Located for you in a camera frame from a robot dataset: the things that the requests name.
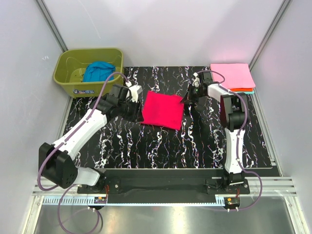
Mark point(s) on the folded light teal t shirt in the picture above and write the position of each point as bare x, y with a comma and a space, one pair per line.
249, 92

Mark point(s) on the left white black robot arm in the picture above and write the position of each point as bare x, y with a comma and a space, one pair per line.
56, 161

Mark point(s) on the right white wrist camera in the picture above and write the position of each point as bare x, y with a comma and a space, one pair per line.
196, 80

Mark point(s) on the folded orange t shirt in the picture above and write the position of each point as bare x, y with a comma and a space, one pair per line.
245, 90

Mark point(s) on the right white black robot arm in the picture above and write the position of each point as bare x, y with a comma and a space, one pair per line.
234, 115

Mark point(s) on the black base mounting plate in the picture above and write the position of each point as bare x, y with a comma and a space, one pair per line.
167, 186

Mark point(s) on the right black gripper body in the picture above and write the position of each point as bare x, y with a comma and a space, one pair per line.
193, 94

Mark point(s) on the aluminium frame rail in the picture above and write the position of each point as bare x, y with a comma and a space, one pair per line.
272, 186

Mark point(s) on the teal blue t shirt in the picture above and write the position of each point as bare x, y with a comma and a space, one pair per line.
98, 71

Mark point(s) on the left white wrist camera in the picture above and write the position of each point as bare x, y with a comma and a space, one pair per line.
134, 91

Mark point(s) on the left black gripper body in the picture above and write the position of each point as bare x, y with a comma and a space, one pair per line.
129, 111

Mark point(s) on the olive green plastic bin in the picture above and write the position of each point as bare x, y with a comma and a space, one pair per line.
71, 66

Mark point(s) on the magenta t shirt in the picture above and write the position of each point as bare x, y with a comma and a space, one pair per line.
163, 110

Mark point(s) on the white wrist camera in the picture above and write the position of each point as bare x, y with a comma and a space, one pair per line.
134, 91
196, 80

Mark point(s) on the white slotted cable duct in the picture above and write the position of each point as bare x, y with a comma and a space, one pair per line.
75, 200

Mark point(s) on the folded pink t shirt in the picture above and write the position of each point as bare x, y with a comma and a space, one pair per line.
237, 75

